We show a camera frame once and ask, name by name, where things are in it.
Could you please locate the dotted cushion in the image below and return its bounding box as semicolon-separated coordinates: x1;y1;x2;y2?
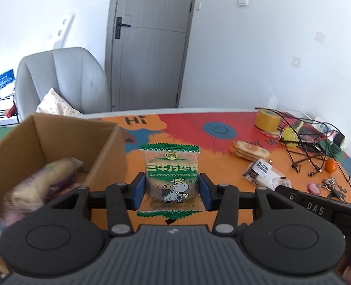
36;88;84;116

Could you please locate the yellow plastic bag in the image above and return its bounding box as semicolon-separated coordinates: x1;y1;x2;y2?
282;127;299;142

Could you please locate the white sandwich cracker packet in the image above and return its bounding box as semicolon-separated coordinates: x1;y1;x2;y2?
242;158;292;189

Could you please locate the purple pastry packet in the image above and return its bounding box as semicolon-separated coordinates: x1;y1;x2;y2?
0;174;78;229

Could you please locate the blue bag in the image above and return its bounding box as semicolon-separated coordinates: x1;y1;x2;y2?
0;69;17;92

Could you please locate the yellow tape roll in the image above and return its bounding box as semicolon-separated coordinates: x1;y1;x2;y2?
255;109;280;133

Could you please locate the key bunch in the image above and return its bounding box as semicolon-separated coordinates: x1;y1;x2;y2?
321;176;346;199

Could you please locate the grey chair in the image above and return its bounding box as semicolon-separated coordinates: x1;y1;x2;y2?
15;47;109;122

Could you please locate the black door handle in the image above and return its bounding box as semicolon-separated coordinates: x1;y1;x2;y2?
114;17;131;39

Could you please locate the cardboard box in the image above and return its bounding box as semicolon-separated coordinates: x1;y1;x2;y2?
0;113;127;275

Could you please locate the dark flat pad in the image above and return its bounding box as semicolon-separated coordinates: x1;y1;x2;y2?
298;126;327;139

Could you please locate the green cow snack packet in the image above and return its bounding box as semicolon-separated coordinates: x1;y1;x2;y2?
137;143;200;219

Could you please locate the cream pastry packet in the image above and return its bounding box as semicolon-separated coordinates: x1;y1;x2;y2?
3;158;84;214

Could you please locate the printed cartoon table mat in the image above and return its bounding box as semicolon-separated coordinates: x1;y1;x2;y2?
83;111;351;235

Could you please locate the black power cable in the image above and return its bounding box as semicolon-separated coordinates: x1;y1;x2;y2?
282;114;351;181

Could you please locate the grey door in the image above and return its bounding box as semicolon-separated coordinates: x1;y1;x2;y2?
105;0;199;112

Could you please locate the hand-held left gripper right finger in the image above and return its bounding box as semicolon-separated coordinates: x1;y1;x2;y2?
198;173;298;235

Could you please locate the white perforated board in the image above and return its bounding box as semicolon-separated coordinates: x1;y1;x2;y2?
51;13;75;49

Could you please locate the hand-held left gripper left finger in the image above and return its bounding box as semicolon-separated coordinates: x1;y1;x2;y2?
46;172;148;235

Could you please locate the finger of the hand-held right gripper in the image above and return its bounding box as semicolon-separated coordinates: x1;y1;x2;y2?
274;185;301;205

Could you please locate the orange biscuit packet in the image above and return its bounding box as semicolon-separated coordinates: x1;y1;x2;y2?
232;140;271;161

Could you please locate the black usb cable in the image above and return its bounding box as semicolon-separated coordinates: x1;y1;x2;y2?
255;107;327;177

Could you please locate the black charger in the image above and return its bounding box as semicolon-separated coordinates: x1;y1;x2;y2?
333;132;346;148

